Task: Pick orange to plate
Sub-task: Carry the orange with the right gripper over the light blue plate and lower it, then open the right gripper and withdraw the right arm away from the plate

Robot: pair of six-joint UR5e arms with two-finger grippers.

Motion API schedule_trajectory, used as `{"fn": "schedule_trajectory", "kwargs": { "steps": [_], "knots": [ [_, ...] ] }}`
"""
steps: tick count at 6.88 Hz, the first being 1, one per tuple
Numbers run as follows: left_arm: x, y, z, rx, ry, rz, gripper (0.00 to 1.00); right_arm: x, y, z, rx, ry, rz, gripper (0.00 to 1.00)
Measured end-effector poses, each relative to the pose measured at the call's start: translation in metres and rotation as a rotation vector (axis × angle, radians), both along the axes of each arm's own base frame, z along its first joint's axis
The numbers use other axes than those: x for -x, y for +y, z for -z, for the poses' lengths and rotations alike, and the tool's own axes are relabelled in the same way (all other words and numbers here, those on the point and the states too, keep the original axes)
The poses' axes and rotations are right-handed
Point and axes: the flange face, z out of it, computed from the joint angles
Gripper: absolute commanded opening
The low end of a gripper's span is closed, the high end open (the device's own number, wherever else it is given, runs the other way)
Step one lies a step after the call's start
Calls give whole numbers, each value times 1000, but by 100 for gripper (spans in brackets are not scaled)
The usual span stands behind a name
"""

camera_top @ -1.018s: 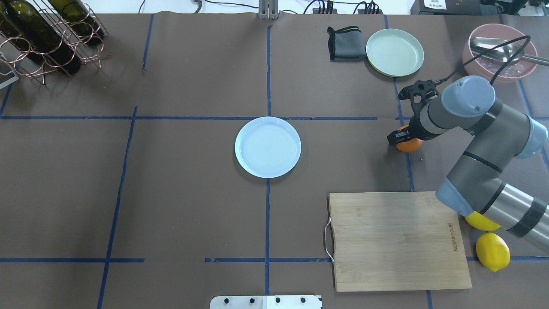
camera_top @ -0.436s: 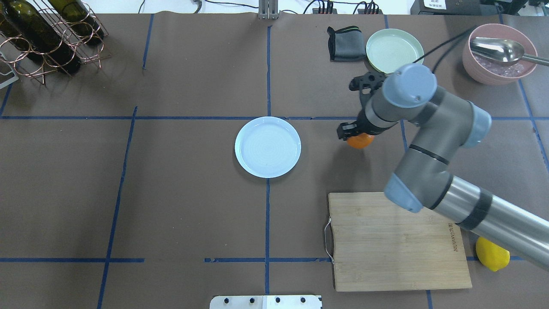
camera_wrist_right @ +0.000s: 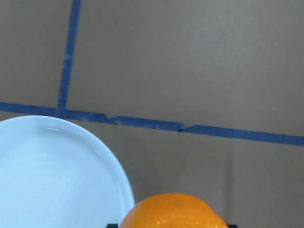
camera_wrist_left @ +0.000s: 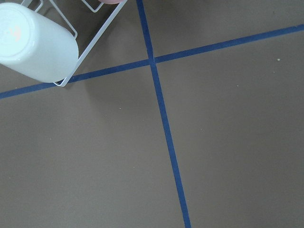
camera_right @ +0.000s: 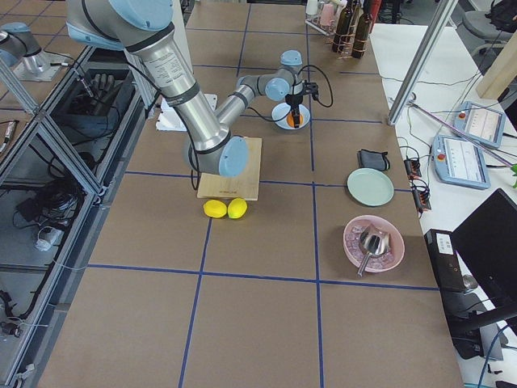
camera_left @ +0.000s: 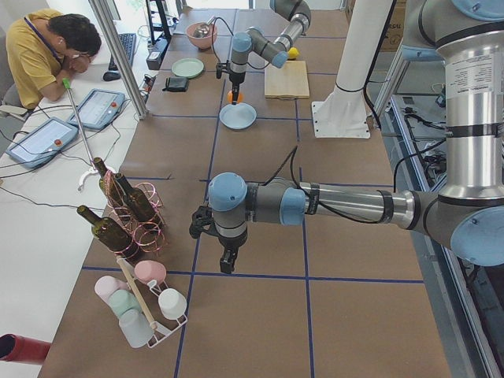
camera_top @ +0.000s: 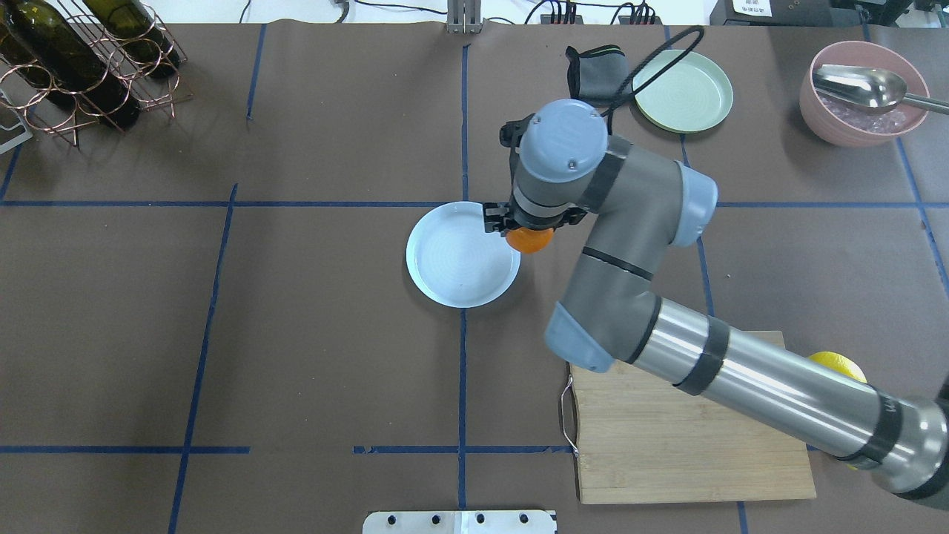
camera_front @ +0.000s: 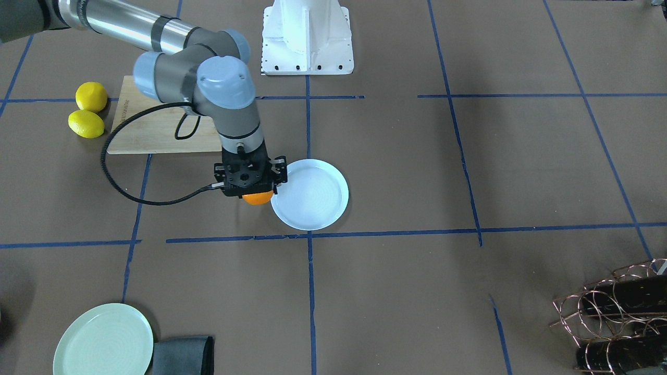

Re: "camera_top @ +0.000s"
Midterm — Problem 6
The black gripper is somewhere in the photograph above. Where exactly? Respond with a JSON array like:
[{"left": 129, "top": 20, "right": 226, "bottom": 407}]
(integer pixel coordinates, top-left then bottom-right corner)
[{"left": 483, "top": 113, "right": 589, "bottom": 234}]

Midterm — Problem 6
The orange mandarin fruit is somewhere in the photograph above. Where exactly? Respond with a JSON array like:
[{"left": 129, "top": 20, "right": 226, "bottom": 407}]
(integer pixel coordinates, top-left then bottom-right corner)
[{"left": 504, "top": 227, "right": 555, "bottom": 254}]

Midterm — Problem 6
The light blue plate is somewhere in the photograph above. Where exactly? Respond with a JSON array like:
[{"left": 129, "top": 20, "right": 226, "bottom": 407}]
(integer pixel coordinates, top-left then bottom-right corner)
[{"left": 406, "top": 202, "right": 521, "bottom": 309}]

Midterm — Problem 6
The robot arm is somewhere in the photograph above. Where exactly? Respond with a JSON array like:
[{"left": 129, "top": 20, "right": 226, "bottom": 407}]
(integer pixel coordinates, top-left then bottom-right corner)
[{"left": 483, "top": 100, "right": 948, "bottom": 510}]

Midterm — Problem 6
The light green plate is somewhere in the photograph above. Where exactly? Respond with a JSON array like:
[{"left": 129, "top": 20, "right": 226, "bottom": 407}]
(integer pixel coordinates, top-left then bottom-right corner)
[{"left": 632, "top": 50, "right": 733, "bottom": 134}]

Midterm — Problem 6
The folded grey cloth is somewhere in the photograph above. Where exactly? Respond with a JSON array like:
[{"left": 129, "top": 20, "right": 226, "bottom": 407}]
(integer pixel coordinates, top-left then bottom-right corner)
[{"left": 565, "top": 44, "right": 632, "bottom": 108}]

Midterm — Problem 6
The bamboo cutting board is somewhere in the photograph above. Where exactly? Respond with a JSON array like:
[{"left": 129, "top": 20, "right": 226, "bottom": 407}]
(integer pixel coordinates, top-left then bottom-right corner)
[{"left": 569, "top": 363, "right": 816, "bottom": 506}]

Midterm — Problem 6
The pink bowl with ice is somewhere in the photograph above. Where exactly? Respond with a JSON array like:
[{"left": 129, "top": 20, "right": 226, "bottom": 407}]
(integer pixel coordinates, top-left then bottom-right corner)
[{"left": 798, "top": 40, "right": 931, "bottom": 148}]

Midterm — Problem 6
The upper yellow lemon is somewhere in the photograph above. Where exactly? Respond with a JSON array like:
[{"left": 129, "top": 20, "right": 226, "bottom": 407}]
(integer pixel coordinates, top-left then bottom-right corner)
[{"left": 807, "top": 351, "right": 868, "bottom": 384}]

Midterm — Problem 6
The steel ice scoop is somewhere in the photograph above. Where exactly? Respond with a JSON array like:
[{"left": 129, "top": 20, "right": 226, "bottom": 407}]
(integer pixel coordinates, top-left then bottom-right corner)
[{"left": 811, "top": 64, "right": 948, "bottom": 115}]

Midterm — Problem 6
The dark green wine bottle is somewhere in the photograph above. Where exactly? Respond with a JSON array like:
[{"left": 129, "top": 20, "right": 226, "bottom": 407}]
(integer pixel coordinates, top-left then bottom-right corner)
[{"left": 2, "top": 1, "right": 140, "bottom": 131}]

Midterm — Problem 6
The grey metal post bracket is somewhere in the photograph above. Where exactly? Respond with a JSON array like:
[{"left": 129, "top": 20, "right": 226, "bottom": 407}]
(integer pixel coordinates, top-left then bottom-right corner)
[{"left": 446, "top": 0, "right": 484, "bottom": 35}]

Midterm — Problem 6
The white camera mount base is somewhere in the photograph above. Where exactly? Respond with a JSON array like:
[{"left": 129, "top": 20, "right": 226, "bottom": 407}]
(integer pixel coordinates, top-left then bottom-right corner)
[{"left": 362, "top": 510, "right": 558, "bottom": 533}]

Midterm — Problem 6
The copper wire bottle rack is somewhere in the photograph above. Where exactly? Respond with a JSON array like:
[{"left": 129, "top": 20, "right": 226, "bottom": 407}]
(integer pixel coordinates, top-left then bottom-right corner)
[{"left": 2, "top": 1, "right": 194, "bottom": 146}]

